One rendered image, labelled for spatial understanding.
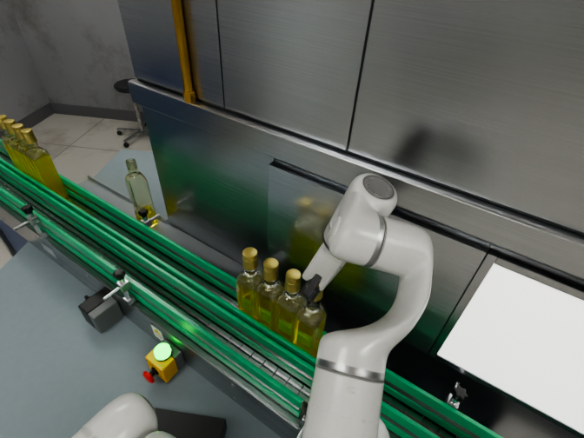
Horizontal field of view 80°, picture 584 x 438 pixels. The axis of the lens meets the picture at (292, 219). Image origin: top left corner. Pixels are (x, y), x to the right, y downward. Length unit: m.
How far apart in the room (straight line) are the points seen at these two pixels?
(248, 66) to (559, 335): 0.77
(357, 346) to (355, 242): 0.12
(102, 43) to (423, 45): 3.75
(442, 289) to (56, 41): 4.17
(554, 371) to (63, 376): 1.17
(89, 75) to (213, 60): 3.57
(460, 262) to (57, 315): 1.17
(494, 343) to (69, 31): 4.15
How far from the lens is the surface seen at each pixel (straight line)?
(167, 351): 1.04
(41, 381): 1.25
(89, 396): 1.17
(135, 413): 0.69
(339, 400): 0.44
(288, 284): 0.76
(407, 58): 0.62
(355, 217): 0.46
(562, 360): 0.84
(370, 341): 0.44
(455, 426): 0.96
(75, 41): 4.31
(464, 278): 0.74
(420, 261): 0.49
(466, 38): 0.59
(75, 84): 4.51
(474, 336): 0.84
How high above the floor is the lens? 1.73
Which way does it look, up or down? 40 degrees down
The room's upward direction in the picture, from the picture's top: 4 degrees clockwise
